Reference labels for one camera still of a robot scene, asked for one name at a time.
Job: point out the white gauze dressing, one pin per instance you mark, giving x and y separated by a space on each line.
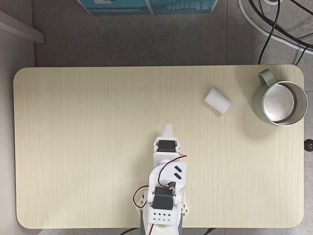
217 101

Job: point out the grey table clamp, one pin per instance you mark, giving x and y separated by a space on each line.
141 220

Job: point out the green mug steel interior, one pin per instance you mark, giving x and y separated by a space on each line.
278 102

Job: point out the black round knob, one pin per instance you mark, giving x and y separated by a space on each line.
309 145

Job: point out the white ledge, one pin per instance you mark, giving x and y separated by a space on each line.
22 28

